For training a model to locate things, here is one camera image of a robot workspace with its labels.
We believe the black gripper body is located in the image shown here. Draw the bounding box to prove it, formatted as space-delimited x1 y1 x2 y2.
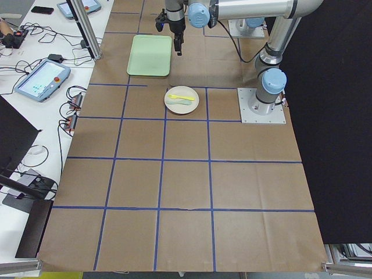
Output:
155 0 185 34

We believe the white round plate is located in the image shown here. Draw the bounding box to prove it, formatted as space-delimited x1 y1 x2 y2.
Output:
164 86 199 115

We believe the yellow plastic fork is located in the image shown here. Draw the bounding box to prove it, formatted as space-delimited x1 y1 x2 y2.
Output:
167 94 195 101

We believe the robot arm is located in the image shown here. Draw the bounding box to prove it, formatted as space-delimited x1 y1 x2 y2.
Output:
239 17 264 32
155 0 322 116

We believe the light green tray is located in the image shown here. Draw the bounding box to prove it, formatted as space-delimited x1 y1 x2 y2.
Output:
127 35 172 77

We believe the far teach pendant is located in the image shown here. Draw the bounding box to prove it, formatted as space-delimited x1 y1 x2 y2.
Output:
56 0 102 20

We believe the teach pendant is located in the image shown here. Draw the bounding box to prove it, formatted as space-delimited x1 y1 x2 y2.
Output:
15 59 71 102
56 0 102 20

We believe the black power adapter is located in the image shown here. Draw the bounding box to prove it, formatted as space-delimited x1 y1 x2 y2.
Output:
47 53 64 63

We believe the near teach pendant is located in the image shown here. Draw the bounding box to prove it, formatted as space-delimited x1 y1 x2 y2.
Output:
15 59 71 102

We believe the brown paper table cover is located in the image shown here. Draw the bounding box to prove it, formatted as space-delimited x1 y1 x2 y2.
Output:
38 1 327 271

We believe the black smartphone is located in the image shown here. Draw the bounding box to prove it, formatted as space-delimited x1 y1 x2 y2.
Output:
31 6 54 15

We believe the black monitor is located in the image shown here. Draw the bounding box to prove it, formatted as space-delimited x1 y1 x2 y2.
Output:
1 97 56 259

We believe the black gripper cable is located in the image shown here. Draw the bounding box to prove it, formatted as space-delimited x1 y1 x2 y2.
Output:
214 17 262 63

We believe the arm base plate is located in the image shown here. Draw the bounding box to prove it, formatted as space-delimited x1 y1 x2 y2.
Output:
228 17 265 39
237 88 286 124

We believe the aluminium frame post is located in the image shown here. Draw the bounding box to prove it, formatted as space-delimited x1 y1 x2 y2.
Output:
66 0 102 60

